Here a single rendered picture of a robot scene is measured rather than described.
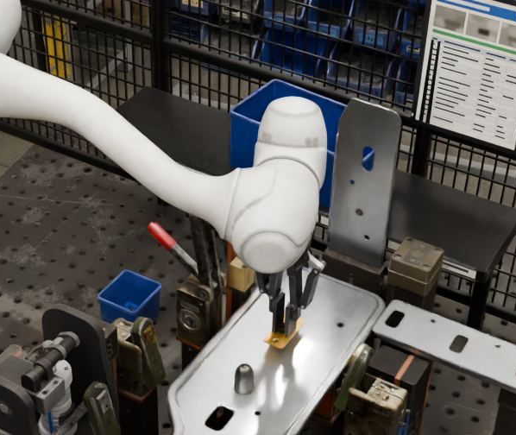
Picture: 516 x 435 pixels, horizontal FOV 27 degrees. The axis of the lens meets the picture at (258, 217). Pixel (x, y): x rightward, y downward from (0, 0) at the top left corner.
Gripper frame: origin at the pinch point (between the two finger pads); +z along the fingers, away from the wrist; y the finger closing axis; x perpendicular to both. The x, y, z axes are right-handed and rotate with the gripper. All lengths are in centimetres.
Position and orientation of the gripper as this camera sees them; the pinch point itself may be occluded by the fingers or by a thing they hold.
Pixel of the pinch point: (284, 315)
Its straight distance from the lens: 183.1
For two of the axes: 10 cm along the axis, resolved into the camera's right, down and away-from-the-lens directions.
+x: 4.9, -5.2, 7.0
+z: -0.2, 7.9, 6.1
